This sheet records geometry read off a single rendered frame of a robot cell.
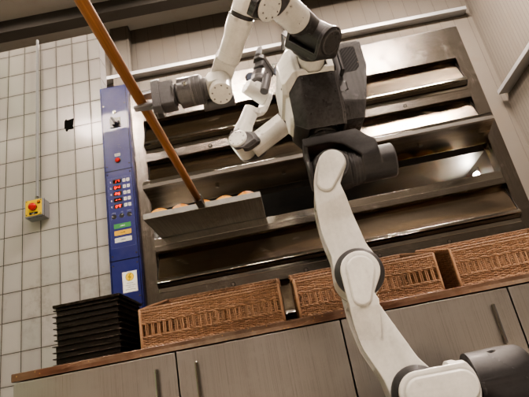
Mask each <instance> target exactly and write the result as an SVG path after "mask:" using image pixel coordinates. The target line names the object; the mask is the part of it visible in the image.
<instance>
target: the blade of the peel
mask: <svg viewBox="0 0 529 397"><path fill-rule="evenodd" d="M264 217H266V215H265V209H264V206H263V202H262V199H261V193H260V192H259V191H258V192H254V193H249V194H244V195H237V196H233V197H229V198H222V199H217V200H213V201H209V202H205V207H203V208H198V207H197V205H196V204H194V205H189V206H182V207H178V208H174V209H170V210H162V211H158V212H154V213H147V214H143V220H144V221H145V222H146V223H147V224H148V225H149V226H150V227H151V228H152V229H153V230H154V231H155V232H156V233H157V234H158V235H159V236H160V237H161V238H165V237H169V236H177V235H181V234H185V233H189V232H196V231H201V230H205V229H209V228H216V227H220V226H225V225H229V224H236V223H240V222H244V221H252V220H256V219H260V218H264Z"/></svg>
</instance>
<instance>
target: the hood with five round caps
mask: <svg viewBox="0 0 529 397"><path fill-rule="evenodd" d="M361 49H362V51H363V54H364V59H365V61H366V64H367V80H368V79H371V78H376V77H380V76H387V75H391V74H395V73H400V72H406V71H410V70H414V69H421V68H426V67H430V66H434V65H440V64H445V63H449V62H453V61H454V60H455V58H456V57H455V55H454V52H453V49H452V47H451V45H450V43H449V40H448V38H447V35H446V32H445V30H444V28H443V29H439V30H435V31H431V32H425V33H420V34H416V35H409V36H405V37H401V38H397V39H390V40H386V41H382V42H377V43H371V44H367V45H363V46H361ZM277 64H278V63H275V64H272V65H274V70H275V71H274V74H273V77H272V80H271V84H270V88H269V89H270V90H269V92H270V93H272V98H276V66H277ZM252 72H253V68H251V69H245V70H241V71H237V72H234V75H233V77H232V80H231V86H232V94H234V96H235V102H236V105H235V106H240V105H245V104H249V103H253V102H255V101H254V100H253V99H251V98H249V97H247V96H246V95H244V94H243V93H242V88H243V86H244V85H245V83H246V82H247V81H248V80H250V79H251V76H252ZM230 107H234V106H229V107H224V108H220V109H226V108H230ZM214 110H219V109H214ZM214 110H210V111H214ZM152 111H153V110H152ZM210 111H205V110H204V106H203V105H201V106H194V107H191V108H186V109H184V108H183V107H182V105H179V110H178V111H175V112H171V113H166V116H165V117H163V118H160V119H157V120H158V122H161V121H168V120H172V119H176V118H180V117H187V116H191V115H195V114H200V113H206V112H210ZM153 113H154V111H153ZM154 115H155V113H154ZM155 117H156V115H155ZM156 118H157V117H156Z"/></svg>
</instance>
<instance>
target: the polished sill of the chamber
mask: <svg viewBox="0 0 529 397"><path fill-rule="evenodd" d="M502 177H503V174H502V172H501V170H500V171H496V172H492V173H484V174H480V175H476V176H469V177H465V178H460V179H456V180H449V181H445V182H441V183H436V184H429V185H425V186H421V187H414V188H410V189H405V190H401V191H394V192H390V193H386V194H381V195H374V196H370V197H366V198H359V199H354V200H350V201H348V202H349V204H350V208H352V207H356V206H363V205H368V204H372V203H376V202H383V201H387V200H391V199H399V198H403V197H407V196H411V195H418V194H423V193H427V192H431V191H438V190H442V189H447V188H451V187H458V186H462V185H466V184H473V183H478V182H482V181H486V180H493V179H497V178H502ZM312 215H315V211H314V208H311V209H307V210H299V211H295V212H291V213H284V214H280V215H275V216H271V217H264V218H260V219H256V220H252V221H244V222H240V223H236V224H229V225H225V226H220V227H216V228H209V229H205V230H201V231H196V232H189V233H185V234H181V235H177V236H169V237H165V238H161V239H155V240H154V241H155V247H159V246H163V245H167V244H171V243H178V242H183V241H187V240H191V239H198V238H202V237H206V236H214V235H218V234H222V233H226V232H233V231H238V230H242V229H246V228H253V227H257V226H262V225H266V224H273V223H277V222H281V221H289V220H293V219H297V218H301V217H308V216H312Z"/></svg>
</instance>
